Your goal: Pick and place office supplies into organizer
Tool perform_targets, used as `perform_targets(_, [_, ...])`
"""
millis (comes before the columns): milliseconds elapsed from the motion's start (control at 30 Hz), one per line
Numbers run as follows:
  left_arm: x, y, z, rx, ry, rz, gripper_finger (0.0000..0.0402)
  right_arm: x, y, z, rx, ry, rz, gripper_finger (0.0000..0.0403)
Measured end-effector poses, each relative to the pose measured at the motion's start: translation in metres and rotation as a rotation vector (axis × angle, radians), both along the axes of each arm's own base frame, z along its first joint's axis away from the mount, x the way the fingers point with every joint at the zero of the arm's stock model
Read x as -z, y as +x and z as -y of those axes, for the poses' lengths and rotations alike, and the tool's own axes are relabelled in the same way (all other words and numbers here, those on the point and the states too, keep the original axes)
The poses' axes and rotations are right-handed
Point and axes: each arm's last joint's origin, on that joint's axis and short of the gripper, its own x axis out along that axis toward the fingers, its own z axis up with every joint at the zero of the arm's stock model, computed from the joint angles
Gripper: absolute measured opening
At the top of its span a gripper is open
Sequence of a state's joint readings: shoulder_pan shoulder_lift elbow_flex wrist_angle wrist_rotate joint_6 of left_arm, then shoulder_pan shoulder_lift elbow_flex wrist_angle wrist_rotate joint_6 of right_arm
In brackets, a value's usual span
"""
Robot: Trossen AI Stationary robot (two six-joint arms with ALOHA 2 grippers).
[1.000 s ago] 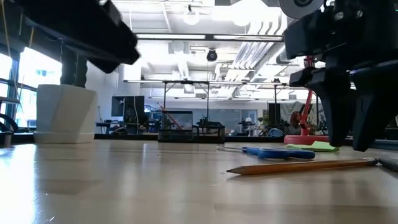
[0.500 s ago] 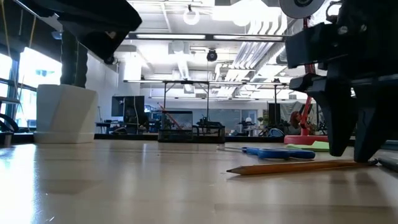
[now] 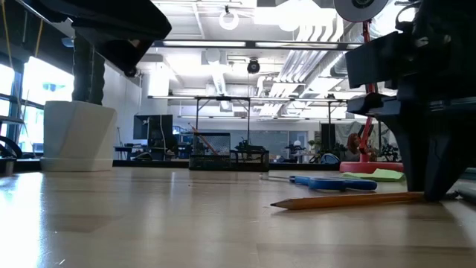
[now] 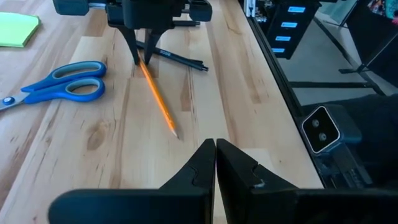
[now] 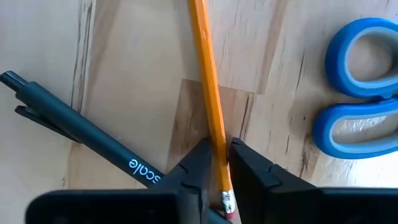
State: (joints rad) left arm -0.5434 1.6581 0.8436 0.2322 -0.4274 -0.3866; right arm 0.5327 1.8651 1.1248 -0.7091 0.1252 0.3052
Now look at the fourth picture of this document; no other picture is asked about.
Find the person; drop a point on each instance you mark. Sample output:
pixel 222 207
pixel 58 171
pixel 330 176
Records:
pixel 388 6

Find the table level depth camera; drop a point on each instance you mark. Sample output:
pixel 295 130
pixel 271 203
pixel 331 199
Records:
pixel 320 129

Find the orange wooden pencil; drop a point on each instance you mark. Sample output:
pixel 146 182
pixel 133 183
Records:
pixel 158 98

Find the black aluminium table frame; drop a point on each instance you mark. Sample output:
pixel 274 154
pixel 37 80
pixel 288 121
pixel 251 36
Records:
pixel 276 71

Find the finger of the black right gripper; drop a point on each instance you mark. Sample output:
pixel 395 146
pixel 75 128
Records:
pixel 132 40
pixel 150 40

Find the silver metal bracket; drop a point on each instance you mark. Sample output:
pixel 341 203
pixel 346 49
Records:
pixel 249 7

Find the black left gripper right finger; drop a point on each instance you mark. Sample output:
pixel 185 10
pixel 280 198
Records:
pixel 280 208

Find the green sticky note pad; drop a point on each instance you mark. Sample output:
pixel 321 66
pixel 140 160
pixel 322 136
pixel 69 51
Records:
pixel 15 29

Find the black control box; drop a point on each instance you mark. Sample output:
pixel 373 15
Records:
pixel 298 31

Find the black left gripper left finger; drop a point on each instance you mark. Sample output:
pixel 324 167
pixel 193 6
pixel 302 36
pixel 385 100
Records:
pixel 155 205

